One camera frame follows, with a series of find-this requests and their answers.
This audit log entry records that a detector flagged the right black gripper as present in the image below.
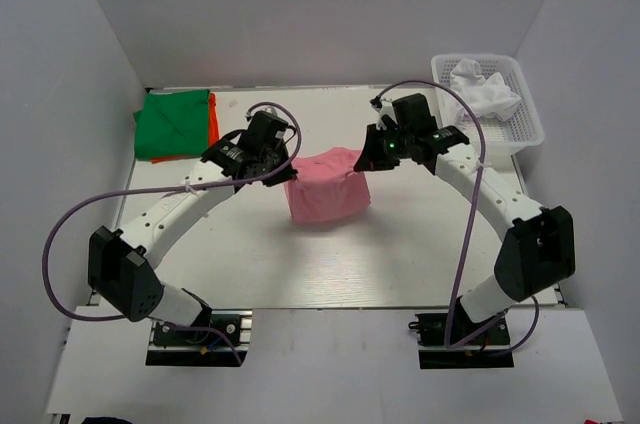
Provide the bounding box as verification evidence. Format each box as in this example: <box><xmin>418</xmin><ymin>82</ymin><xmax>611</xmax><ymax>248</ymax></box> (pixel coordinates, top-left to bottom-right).
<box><xmin>356</xmin><ymin>123</ymin><xmax>414</xmax><ymax>172</ymax></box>

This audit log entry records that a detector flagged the pink t shirt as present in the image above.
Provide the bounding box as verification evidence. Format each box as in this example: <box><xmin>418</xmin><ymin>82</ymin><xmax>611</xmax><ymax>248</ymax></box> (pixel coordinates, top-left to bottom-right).
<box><xmin>284</xmin><ymin>147</ymin><xmax>371</xmax><ymax>225</ymax></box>

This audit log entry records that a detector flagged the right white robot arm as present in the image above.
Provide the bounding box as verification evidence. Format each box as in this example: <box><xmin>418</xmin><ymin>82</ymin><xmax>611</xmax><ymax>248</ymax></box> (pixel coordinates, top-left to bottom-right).
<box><xmin>354</xmin><ymin>94</ymin><xmax>576</xmax><ymax>343</ymax></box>

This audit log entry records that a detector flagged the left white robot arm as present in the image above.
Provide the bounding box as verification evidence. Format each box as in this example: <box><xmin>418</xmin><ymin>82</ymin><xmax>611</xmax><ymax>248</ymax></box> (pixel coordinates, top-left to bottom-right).
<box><xmin>88</xmin><ymin>110</ymin><xmax>296</xmax><ymax>343</ymax></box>

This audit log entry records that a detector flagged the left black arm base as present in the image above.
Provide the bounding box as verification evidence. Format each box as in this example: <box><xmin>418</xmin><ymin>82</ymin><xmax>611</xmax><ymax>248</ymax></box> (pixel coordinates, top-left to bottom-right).
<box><xmin>145</xmin><ymin>310</ymin><xmax>253</xmax><ymax>368</ymax></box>

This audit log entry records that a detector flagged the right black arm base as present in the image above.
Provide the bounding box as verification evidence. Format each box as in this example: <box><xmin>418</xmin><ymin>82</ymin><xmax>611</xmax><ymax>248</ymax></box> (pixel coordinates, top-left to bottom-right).
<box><xmin>408</xmin><ymin>312</ymin><xmax>514</xmax><ymax>370</ymax></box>

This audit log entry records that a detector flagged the orange folded t shirt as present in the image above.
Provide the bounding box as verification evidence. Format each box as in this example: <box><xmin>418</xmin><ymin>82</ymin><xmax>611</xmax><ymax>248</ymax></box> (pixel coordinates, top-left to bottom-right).
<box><xmin>151</xmin><ymin>92</ymin><xmax>220</xmax><ymax>164</ymax></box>

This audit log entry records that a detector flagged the green folded t shirt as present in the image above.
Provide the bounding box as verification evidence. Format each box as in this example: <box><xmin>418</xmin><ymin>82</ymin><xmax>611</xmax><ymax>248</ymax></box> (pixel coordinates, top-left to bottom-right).
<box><xmin>133</xmin><ymin>89</ymin><xmax>213</xmax><ymax>161</ymax></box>

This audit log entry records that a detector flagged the white crumpled t shirt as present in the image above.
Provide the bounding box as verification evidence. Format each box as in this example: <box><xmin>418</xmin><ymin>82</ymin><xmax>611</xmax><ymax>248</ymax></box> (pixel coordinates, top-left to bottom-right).
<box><xmin>450</xmin><ymin>58</ymin><xmax>521</xmax><ymax>121</ymax></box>

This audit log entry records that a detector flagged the white plastic basket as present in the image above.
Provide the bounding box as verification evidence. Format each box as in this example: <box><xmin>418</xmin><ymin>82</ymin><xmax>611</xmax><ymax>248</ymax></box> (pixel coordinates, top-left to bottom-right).
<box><xmin>431</xmin><ymin>54</ymin><xmax>544</xmax><ymax>161</ymax></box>

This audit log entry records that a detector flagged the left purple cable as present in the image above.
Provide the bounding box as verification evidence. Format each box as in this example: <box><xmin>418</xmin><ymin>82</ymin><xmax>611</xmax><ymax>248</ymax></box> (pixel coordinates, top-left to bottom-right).
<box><xmin>42</xmin><ymin>102</ymin><xmax>303</xmax><ymax>368</ymax></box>

